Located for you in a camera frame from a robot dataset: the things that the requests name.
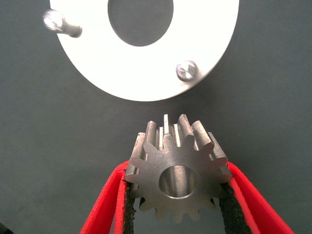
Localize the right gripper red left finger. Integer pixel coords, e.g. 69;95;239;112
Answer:
79;159;137;234

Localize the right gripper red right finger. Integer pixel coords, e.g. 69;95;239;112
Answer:
218;161;295;234

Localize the small steel planetary gear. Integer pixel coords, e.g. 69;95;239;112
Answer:
124;113;234;224

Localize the round metal carrier plate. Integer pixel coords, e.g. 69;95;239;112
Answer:
42;0;240;102

